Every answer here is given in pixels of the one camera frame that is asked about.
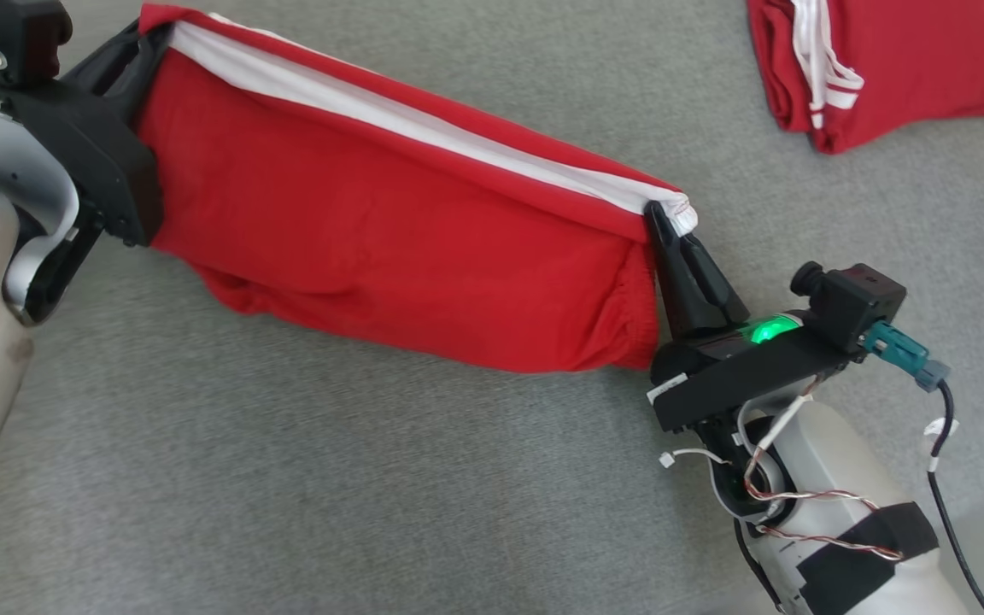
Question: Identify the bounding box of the grey fabric sofa cushion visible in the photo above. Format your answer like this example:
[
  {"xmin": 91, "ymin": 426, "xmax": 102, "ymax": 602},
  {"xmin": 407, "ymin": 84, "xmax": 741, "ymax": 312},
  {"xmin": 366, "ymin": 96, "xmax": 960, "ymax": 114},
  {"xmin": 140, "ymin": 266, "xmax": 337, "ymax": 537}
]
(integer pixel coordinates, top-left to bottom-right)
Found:
[{"xmin": 0, "ymin": 0, "xmax": 984, "ymax": 615}]

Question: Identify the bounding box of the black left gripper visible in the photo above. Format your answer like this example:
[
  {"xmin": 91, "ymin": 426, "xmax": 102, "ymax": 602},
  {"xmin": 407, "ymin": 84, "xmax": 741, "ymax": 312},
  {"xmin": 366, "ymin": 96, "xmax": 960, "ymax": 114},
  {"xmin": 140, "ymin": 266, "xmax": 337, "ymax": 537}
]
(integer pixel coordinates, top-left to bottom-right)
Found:
[{"xmin": 9, "ymin": 24, "xmax": 173, "ymax": 249}]

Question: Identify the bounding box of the red white twisted wire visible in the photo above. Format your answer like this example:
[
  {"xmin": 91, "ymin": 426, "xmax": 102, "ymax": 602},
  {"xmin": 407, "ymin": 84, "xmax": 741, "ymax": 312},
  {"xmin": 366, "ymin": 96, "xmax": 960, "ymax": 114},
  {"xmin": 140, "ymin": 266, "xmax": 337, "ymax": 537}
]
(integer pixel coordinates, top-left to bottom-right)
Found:
[{"xmin": 742, "ymin": 376, "xmax": 905, "ymax": 562}]

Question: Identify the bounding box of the thin white wire with plug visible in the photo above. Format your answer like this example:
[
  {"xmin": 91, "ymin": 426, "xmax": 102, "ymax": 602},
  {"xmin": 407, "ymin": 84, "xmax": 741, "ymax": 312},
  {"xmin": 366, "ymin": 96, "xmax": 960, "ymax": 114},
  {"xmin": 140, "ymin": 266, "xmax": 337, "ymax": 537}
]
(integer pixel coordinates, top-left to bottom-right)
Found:
[{"xmin": 659, "ymin": 448, "xmax": 729, "ymax": 468}]

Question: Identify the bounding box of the red basketball jersey number 23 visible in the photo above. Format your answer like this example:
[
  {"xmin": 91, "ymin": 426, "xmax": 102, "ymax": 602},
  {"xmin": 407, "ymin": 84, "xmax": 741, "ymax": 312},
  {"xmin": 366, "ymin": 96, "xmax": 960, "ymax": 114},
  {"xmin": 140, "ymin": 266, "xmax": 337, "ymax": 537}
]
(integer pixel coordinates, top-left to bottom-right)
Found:
[{"xmin": 747, "ymin": 0, "xmax": 984, "ymax": 155}]

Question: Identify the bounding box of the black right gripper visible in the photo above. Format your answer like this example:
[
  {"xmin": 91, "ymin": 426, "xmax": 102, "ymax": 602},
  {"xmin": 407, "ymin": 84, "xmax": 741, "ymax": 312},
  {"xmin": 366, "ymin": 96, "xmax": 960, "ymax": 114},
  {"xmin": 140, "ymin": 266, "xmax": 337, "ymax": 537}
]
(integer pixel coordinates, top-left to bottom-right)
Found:
[{"xmin": 644, "ymin": 201, "xmax": 852, "ymax": 433}]

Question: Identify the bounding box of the black tape strip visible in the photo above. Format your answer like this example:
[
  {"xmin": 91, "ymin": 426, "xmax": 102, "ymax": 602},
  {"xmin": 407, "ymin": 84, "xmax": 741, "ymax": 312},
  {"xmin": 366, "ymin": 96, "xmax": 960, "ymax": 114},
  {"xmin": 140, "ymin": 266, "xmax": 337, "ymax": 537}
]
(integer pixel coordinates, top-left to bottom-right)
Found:
[{"xmin": 795, "ymin": 502, "xmax": 942, "ymax": 615}]

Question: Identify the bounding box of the red basketball shorts white stripe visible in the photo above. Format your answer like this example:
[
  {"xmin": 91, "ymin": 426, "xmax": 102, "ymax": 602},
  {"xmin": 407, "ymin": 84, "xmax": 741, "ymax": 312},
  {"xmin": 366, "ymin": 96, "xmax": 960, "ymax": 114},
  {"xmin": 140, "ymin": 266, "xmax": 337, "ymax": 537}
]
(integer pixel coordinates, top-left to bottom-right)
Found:
[{"xmin": 135, "ymin": 3, "xmax": 700, "ymax": 375}]

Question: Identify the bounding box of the right black cable teal plug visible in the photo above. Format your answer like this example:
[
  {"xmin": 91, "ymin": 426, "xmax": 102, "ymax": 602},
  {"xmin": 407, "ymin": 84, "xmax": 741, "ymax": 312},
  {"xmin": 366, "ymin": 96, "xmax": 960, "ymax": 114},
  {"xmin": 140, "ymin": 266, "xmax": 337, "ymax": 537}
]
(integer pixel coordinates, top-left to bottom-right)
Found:
[{"xmin": 864, "ymin": 320, "xmax": 984, "ymax": 615}]

